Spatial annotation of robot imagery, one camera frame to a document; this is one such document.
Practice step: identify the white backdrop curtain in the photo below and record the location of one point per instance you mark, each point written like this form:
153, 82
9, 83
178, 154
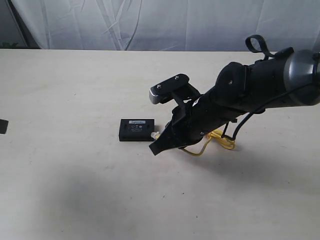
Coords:
170, 25

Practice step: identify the green plant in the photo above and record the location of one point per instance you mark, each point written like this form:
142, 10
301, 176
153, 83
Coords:
8, 45

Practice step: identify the small black electronic box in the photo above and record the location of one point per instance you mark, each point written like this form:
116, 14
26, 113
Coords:
136, 130

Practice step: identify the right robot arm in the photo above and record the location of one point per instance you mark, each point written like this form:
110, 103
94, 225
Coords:
287, 78

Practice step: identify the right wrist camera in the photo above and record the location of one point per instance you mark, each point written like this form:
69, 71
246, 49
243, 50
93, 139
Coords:
176, 87

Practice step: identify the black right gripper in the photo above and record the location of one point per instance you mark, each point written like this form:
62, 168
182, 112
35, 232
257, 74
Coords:
188, 125

